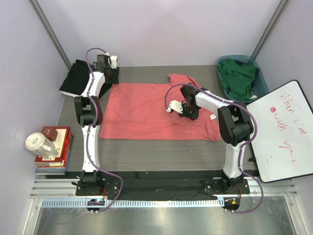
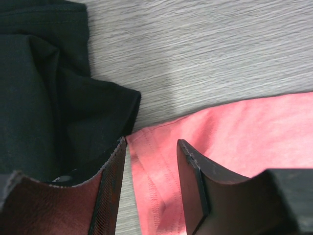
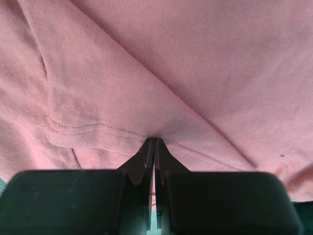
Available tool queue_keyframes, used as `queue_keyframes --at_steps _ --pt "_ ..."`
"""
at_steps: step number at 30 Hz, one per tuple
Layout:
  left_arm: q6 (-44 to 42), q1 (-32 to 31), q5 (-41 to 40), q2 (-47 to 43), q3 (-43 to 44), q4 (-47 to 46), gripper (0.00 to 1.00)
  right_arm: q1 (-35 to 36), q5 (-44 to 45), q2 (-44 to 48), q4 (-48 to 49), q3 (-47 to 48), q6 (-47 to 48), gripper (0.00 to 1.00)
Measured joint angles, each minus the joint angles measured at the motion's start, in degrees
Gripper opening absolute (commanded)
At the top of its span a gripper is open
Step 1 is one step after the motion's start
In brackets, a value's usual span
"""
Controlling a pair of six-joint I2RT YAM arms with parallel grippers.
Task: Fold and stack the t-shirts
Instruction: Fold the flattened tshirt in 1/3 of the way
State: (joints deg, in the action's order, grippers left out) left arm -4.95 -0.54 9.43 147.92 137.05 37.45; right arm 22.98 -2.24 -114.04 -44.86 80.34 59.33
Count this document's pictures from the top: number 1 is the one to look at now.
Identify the stack of books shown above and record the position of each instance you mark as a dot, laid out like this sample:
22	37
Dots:
57	165

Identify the left aluminium corner post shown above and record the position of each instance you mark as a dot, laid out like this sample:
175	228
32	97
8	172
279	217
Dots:
50	32

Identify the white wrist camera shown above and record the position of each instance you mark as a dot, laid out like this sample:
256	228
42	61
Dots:
113	62
175	106

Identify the white whiteboard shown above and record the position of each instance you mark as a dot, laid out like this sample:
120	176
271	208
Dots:
283	147

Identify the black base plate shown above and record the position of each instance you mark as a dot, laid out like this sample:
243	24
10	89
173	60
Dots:
161	184

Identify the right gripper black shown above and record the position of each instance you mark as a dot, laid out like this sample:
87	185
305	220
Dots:
194	117

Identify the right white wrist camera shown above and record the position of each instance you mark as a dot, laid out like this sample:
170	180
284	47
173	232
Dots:
175	106

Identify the small red box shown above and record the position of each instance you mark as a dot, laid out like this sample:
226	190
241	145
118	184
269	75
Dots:
50	132

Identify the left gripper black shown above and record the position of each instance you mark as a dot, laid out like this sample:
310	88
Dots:
115	79

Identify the clear plastic jar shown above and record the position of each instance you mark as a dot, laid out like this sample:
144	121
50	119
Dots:
39	144

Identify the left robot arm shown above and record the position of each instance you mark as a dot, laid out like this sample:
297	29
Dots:
103	74

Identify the white folded t shirt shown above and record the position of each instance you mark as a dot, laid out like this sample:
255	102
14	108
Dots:
69	94

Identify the red t shirt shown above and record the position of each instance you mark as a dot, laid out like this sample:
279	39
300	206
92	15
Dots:
136	111

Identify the aluminium corner post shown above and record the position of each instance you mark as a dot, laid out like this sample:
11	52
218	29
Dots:
50	32
281	7

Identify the black folded t shirt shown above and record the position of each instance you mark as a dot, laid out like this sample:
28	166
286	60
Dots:
77	78

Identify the blue plastic bin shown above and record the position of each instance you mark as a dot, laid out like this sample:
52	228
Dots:
259	87

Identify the aluminium rail frame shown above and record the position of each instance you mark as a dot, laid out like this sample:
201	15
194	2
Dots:
269	209

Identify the right aluminium corner post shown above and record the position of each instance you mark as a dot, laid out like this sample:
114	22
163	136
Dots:
281	7

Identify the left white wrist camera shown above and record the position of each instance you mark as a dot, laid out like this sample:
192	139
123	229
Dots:
113	62

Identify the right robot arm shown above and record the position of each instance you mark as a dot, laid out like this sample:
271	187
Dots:
235	127

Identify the green t shirt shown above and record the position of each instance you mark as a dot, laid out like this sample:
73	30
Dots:
237	79

